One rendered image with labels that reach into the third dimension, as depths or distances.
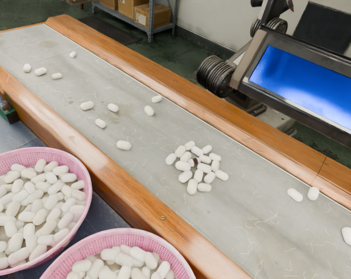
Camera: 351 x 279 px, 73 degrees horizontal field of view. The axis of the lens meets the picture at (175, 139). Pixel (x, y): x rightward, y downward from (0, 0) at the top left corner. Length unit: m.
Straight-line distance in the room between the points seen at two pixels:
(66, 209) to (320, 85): 0.48
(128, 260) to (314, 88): 0.40
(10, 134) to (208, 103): 0.59
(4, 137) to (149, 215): 0.51
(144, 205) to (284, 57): 0.36
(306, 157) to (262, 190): 0.17
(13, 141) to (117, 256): 0.47
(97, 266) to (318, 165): 0.57
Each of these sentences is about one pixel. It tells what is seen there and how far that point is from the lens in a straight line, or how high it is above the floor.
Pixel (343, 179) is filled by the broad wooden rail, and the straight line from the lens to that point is 0.74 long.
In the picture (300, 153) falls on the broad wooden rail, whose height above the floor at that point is 0.76.
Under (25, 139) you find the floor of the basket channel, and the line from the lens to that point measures 0.80.
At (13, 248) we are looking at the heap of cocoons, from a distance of 0.54.
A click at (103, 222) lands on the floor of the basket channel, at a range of 0.59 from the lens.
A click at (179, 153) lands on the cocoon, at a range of 0.60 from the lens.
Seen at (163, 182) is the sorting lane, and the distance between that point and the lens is 0.57.
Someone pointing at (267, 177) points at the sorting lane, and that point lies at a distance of 0.65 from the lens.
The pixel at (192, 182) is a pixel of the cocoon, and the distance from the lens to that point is 0.55.
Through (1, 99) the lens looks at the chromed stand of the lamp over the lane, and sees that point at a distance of 0.83.
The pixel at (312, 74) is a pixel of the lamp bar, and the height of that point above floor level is 1.09.
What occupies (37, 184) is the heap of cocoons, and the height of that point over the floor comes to 0.74.
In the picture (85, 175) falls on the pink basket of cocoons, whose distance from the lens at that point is 0.56.
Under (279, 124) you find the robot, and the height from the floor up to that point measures 0.47.
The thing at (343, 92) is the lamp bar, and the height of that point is 1.09.
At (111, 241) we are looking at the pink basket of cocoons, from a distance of 0.50.
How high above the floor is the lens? 1.21
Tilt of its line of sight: 45 degrees down
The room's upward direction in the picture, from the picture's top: 10 degrees clockwise
